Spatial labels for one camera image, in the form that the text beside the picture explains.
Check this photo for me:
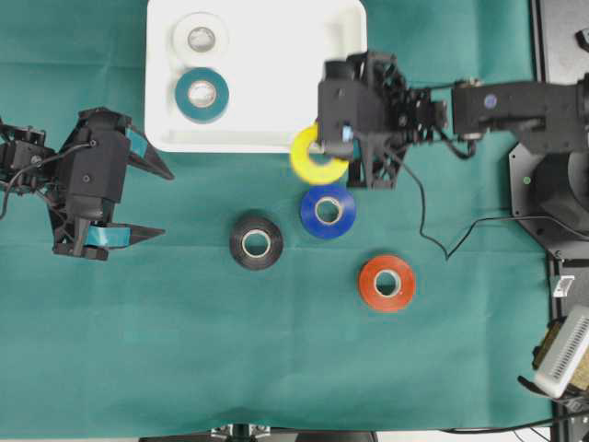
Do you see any red tape roll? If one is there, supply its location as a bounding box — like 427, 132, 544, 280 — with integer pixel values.
357, 254, 417, 313

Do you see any teal tape roll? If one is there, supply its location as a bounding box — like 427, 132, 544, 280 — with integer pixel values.
174, 67, 229, 123

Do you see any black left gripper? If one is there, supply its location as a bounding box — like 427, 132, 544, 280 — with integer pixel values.
48, 108, 175, 261

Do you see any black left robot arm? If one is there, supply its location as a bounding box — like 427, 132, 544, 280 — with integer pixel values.
1, 107, 174, 261

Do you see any blue tape roll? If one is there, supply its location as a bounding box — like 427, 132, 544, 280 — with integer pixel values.
300, 184, 356, 239

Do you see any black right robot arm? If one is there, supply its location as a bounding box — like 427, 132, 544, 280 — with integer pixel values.
317, 51, 588, 189

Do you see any white tape roll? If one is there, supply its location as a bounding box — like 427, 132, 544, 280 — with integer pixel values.
171, 12, 229, 66

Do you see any white perforated box device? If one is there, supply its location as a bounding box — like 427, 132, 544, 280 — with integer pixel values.
534, 305, 588, 399

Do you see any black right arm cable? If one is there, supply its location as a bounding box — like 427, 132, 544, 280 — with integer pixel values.
390, 146, 589, 263

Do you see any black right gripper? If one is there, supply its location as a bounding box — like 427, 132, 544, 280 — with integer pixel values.
317, 51, 447, 189

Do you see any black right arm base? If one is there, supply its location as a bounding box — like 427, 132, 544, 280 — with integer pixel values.
508, 144, 588, 261

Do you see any white plastic tray case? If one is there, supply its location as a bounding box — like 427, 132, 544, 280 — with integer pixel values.
144, 1, 367, 153

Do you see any green table cloth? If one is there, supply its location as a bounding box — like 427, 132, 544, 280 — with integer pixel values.
0, 0, 553, 439

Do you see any black tape roll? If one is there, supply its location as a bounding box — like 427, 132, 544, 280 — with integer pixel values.
229, 211, 284, 271

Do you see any yellow tape roll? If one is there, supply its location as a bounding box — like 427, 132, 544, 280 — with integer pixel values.
289, 122, 350, 185

